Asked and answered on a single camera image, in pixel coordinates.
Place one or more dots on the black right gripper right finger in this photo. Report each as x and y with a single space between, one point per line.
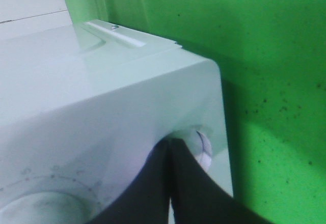
196 198

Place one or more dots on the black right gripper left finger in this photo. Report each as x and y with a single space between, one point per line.
147 198

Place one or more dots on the white microwave knob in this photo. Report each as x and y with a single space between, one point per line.
46 207
199 146

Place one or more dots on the white microwave oven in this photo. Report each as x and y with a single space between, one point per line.
82 107

